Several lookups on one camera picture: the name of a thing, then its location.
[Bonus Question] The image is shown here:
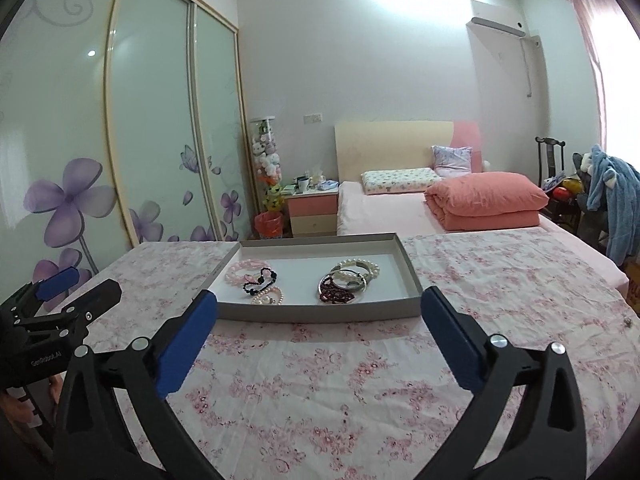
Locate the pink pearl bracelet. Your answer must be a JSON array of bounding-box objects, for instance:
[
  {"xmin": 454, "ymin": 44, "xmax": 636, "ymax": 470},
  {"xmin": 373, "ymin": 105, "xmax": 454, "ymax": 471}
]
[{"xmin": 250, "ymin": 286, "xmax": 286, "ymax": 307}]

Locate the black bead necklace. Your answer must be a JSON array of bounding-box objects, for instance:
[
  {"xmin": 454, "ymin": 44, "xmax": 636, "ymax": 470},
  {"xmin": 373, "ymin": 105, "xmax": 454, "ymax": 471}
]
[{"xmin": 242, "ymin": 268, "xmax": 279, "ymax": 297}]

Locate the dark red bead bracelet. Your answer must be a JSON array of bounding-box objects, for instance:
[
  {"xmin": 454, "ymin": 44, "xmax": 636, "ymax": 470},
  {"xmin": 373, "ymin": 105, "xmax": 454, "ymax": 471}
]
[{"xmin": 319, "ymin": 282, "xmax": 362, "ymax": 306}]

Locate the silver cuff bangle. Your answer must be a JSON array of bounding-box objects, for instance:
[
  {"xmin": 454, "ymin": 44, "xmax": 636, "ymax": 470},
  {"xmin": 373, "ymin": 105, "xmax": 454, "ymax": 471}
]
[{"xmin": 328, "ymin": 269, "xmax": 369, "ymax": 292}]

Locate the thin silver bangle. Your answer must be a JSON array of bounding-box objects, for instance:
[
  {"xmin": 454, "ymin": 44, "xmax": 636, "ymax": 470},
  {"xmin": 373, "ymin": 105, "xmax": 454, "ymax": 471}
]
[{"xmin": 318, "ymin": 274, "xmax": 364, "ymax": 304}]

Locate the person's left hand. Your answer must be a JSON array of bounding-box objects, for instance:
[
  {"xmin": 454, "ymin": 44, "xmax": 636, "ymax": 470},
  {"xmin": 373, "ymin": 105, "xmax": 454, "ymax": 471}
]
[{"xmin": 1, "ymin": 375, "xmax": 63, "ymax": 445}]

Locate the sliding floral wardrobe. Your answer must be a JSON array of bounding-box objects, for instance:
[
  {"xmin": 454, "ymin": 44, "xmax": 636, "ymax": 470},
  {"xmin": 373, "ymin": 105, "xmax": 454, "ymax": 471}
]
[{"xmin": 1, "ymin": 0, "xmax": 254, "ymax": 295}]

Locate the red waste basket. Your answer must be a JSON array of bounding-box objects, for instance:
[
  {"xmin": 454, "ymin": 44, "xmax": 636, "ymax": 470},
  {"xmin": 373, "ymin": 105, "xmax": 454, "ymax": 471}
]
[{"xmin": 254, "ymin": 211, "xmax": 283, "ymax": 240}]

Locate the plush toy hanging rack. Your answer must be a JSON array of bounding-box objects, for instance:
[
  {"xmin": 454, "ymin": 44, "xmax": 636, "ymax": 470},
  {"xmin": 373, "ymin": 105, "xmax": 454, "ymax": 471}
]
[{"xmin": 250, "ymin": 116, "xmax": 284, "ymax": 212}]

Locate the grey cardboard tray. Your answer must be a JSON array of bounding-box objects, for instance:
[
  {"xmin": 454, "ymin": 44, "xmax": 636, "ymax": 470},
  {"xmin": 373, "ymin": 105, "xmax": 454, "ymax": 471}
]
[{"xmin": 201, "ymin": 233, "xmax": 423, "ymax": 324}]

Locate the pink bedside table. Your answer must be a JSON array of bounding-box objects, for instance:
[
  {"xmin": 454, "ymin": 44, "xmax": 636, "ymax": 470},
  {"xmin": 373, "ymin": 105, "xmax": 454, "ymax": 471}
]
[{"xmin": 286, "ymin": 190, "xmax": 338, "ymax": 237}]

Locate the folded coral quilt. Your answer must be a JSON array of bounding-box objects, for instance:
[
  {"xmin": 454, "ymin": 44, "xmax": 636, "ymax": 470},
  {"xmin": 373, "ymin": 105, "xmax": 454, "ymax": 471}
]
[{"xmin": 424, "ymin": 171, "xmax": 549, "ymax": 232}]

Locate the white mug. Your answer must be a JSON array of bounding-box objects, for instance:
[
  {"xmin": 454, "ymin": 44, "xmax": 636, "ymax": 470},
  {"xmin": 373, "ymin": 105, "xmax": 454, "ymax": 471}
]
[{"xmin": 296, "ymin": 177, "xmax": 310, "ymax": 193}]

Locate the blue plush garment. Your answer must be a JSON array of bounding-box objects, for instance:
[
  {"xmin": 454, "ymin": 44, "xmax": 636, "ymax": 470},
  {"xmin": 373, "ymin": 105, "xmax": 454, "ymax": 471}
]
[{"xmin": 587, "ymin": 145, "xmax": 639, "ymax": 266}]

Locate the floral white pillow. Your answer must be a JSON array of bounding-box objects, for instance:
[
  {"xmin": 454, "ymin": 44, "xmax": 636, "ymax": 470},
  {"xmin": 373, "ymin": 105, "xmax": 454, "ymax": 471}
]
[{"xmin": 361, "ymin": 167, "xmax": 442, "ymax": 195}]

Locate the lilac patterned pillow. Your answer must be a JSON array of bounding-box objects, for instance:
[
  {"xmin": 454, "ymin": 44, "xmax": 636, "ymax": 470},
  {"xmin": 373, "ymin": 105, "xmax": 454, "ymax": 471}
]
[{"xmin": 432, "ymin": 145, "xmax": 473, "ymax": 178}]

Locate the dark wooden chair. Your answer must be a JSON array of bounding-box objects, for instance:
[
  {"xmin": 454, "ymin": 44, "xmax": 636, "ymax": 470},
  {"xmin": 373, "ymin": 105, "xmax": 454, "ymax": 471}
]
[{"xmin": 535, "ymin": 136, "xmax": 566, "ymax": 186}]

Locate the bed with beige headboard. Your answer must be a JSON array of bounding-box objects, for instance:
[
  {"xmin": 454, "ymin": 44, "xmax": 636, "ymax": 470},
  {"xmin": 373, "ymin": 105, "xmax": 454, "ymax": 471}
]
[{"xmin": 334, "ymin": 120, "xmax": 629, "ymax": 292}]

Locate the white air conditioner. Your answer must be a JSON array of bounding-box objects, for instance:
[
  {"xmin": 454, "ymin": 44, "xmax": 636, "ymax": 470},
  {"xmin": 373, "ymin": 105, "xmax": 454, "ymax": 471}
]
[{"xmin": 470, "ymin": 0, "xmax": 527, "ymax": 38}]

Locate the pink curtain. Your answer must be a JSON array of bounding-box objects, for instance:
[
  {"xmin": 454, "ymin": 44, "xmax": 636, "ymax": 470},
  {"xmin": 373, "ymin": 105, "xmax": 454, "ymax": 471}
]
[{"xmin": 568, "ymin": 0, "xmax": 616, "ymax": 151}]

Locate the pink crystal bead bracelet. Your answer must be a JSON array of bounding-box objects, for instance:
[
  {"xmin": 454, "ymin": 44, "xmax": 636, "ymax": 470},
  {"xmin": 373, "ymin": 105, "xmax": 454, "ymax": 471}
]
[{"xmin": 224, "ymin": 258, "xmax": 271, "ymax": 288}]

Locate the white wall socket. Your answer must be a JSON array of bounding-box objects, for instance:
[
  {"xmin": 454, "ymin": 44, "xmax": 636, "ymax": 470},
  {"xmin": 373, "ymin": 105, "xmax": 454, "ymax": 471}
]
[{"xmin": 303, "ymin": 113, "xmax": 323, "ymax": 125}]

